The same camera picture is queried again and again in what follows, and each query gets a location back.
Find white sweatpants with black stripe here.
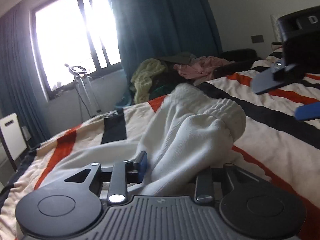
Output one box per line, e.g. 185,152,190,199
42,84,246,196

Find pile of clothes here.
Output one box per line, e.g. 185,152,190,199
130,52,234,104

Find white quilted headboard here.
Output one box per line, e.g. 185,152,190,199
270,14,281,42

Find black sofa chair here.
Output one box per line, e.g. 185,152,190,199
213,48,261,79

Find striped orange black white blanket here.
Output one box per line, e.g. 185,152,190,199
1,48,319,239

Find white black chair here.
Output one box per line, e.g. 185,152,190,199
1,113,29,171

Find right teal curtain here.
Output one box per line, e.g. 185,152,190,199
108,0,222,107

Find teal curtain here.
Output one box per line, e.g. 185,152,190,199
1,5,50,147
108,0,222,107

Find left teal curtain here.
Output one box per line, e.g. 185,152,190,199
1,5,50,147

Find grey wall socket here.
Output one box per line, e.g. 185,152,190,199
251,35,264,44

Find window with dark frame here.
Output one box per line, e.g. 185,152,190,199
31,0,121,99

